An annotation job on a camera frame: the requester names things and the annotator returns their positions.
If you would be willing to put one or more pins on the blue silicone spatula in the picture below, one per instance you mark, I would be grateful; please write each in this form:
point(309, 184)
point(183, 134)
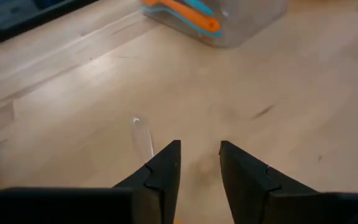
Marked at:
point(200, 6)
point(179, 19)

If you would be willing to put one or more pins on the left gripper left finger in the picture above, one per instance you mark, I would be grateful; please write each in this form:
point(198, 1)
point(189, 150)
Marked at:
point(73, 207)

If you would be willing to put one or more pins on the orange silicone spatula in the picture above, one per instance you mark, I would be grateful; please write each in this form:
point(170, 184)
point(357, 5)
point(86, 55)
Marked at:
point(191, 15)

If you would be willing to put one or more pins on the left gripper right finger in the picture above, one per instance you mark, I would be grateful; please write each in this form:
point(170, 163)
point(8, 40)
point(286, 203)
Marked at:
point(291, 208)

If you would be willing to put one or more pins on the clear plastic container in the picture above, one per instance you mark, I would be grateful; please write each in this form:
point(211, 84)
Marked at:
point(253, 18)

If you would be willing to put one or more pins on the black aluminium table frame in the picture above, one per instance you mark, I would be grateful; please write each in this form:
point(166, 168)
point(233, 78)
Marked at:
point(26, 21)

